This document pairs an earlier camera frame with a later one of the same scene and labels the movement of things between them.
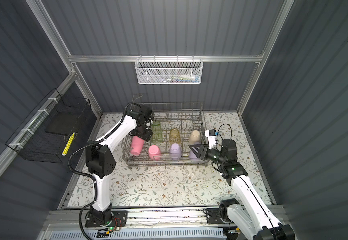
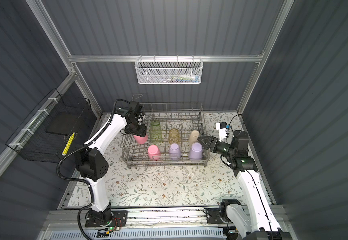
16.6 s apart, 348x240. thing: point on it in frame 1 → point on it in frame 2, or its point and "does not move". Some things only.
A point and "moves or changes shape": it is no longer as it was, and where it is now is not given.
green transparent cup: x=157 y=133 does not move
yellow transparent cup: x=174 y=137 does not move
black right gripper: x=204 y=148 → x=211 y=140
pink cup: x=154 y=152 does not move
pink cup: x=137 y=144 moves or changes shape
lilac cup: x=175 y=151 does not move
